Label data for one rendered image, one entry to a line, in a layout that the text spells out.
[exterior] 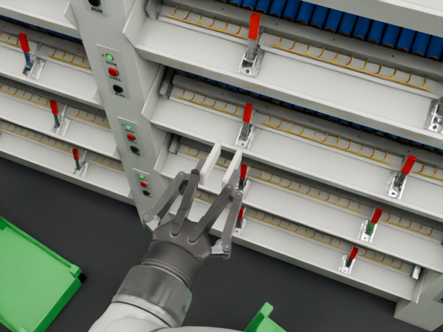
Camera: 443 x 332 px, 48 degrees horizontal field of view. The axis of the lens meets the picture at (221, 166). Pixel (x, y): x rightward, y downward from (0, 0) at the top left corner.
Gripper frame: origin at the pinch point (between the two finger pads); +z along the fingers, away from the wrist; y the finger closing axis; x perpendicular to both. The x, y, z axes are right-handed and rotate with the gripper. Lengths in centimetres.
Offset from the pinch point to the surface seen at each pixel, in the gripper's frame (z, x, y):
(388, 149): 16.0, -2.1, 23.5
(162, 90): 13.9, -3.2, -16.7
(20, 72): 11.3, -8.1, -46.0
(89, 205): 16, -61, -43
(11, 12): 8.5, 9.3, -40.4
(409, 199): 11.6, -7.3, 29.5
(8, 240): -1, -63, -58
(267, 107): 16.6, -1.9, 2.1
